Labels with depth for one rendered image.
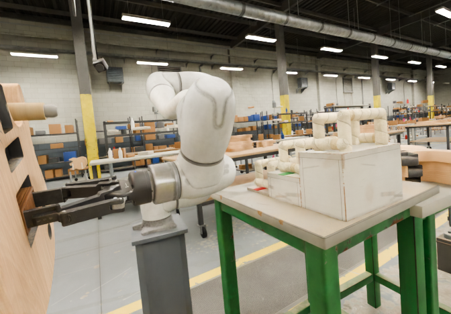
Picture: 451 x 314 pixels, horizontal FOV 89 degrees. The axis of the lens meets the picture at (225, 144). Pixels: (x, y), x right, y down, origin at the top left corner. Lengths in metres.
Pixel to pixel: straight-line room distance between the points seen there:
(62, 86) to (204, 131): 11.47
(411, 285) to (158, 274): 1.06
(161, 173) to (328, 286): 0.46
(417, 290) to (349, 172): 0.57
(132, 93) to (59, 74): 2.84
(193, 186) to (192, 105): 0.19
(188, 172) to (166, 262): 0.89
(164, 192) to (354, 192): 0.47
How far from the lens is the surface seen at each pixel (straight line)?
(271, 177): 0.84
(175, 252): 1.34
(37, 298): 0.55
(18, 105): 0.55
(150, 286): 1.39
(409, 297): 1.15
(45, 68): 12.06
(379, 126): 0.81
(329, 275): 0.66
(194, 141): 0.46
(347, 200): 0.67
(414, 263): 1.08
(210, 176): 0.52
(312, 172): 0.70
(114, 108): 11.68
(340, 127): 0.67
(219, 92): 0.43
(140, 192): 0.51
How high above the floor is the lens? 1.18
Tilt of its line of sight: 3 degrees down
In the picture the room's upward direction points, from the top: 5 degrees counter-clockwise
